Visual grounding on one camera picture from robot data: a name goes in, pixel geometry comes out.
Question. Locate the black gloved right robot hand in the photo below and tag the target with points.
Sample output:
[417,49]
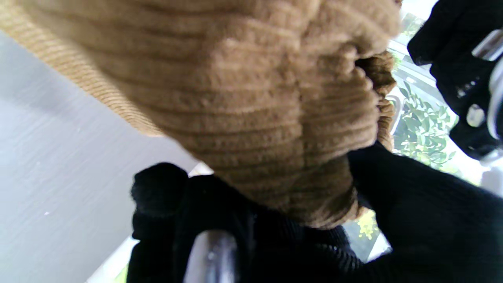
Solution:
[424,228]

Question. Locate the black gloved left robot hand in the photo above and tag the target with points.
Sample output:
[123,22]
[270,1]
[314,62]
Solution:
[459,59]

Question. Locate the tall leafy potted tree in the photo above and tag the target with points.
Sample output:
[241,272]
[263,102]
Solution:
[426,129]

